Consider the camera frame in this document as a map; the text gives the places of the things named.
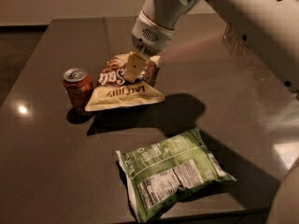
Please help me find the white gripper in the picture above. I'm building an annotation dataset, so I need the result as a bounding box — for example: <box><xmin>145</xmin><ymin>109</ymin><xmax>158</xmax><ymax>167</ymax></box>
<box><xmin>123</xmin><ymin>11</ymin><xmax>174</xmax><ymax>83</ymax></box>

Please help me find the brown chip bag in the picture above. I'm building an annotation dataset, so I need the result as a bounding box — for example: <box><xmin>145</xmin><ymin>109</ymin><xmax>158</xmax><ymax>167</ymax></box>
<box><xmin>85</xmin><ymin>54</ymin><xmax>164</xmax><ymax>111</ymax></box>

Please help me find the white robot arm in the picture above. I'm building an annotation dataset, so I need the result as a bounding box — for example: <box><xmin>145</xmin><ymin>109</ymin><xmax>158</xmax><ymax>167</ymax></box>
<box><xmin>132</xmin><ymin>0</ymin><xmax>299</xmax><ymax>93</ymax></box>

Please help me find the red coke can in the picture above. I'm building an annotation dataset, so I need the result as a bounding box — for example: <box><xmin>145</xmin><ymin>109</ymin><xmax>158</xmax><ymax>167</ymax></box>
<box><xmin>63</xmin><ymin>67</ymin><xmax>93</xmax><ymax>113</ymax></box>

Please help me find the green chip bag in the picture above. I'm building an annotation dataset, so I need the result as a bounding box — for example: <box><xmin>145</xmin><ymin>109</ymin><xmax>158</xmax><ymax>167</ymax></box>
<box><xmin>116</xmin><ymin>127</ymin><xmax>235</xmax><ymax>223</ymax></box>

